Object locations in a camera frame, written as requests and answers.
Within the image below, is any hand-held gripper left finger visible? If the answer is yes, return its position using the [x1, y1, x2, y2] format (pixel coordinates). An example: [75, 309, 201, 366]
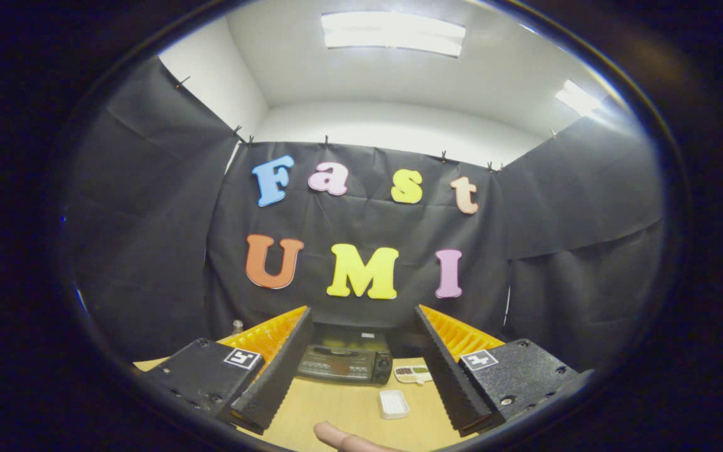
[136, 305, 314, 436]

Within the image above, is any white divided dish of beans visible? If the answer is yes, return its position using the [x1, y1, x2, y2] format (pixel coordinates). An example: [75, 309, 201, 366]
[394, 365, 433, 385]

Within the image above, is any black toaster oven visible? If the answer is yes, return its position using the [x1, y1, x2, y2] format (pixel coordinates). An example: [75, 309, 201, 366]
[296, 323, 395, 385]

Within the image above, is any large ceiling light panel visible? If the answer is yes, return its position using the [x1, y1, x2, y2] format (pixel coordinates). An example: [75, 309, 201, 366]
[321, 11, 466, 58]

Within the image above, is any white rectangular tray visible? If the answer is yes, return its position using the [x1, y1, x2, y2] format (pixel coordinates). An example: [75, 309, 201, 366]
[378, 389, 410, 420]

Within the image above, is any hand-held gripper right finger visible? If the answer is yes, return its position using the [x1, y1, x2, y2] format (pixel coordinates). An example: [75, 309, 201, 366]
[414, 304, 594, 437]

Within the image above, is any small ceiling light panel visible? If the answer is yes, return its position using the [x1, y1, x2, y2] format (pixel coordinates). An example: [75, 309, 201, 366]
[555, 79, 604, 117]

